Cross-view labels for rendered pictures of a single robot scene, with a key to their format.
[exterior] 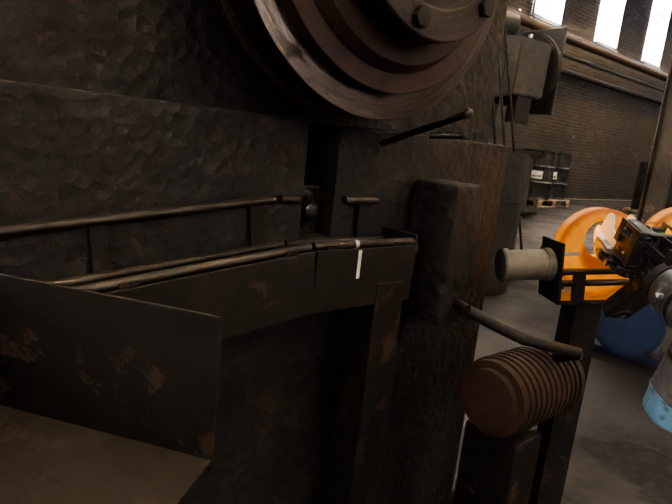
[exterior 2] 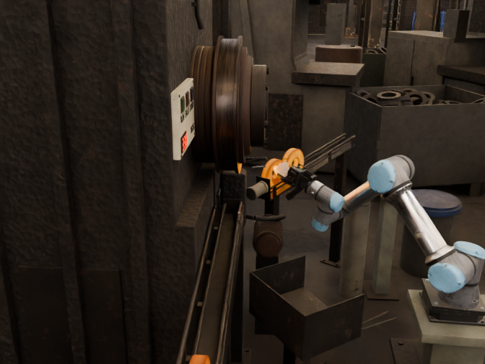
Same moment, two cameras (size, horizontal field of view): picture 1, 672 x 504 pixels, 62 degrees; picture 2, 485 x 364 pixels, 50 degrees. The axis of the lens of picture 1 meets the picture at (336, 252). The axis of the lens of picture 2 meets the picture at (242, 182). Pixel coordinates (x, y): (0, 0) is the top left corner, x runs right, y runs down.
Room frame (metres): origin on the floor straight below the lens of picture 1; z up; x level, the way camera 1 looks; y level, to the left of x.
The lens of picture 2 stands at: (-0.51, 1.25, 1.48)
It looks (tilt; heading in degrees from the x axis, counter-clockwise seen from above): 20 degrees down; 315
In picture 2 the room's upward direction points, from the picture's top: straight up
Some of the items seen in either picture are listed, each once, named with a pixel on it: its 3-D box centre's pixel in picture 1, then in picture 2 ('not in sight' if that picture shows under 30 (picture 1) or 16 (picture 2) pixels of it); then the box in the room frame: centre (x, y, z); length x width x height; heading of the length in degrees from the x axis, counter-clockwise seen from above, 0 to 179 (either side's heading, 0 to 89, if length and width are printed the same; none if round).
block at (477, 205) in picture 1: (438, 250); (233, 198); (0.96, -0.18, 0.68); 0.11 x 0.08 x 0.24; 41
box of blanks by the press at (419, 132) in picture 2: not in sight; (412, 137); (1.45, -2.70, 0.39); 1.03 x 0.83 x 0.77; 56
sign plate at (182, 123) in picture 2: not in sight; (184, 116); (0.65, 0.32, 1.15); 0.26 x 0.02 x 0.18; 131
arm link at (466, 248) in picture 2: not in sight; (466, 261); (0.14, -0.61, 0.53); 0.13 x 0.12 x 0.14; 90
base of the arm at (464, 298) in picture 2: not in sight; (460, 287); (0.14, -0.62, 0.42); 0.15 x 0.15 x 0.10
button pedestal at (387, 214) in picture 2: not in sight; (385, 237); (0.69, -1.00, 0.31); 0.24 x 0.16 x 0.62; 131
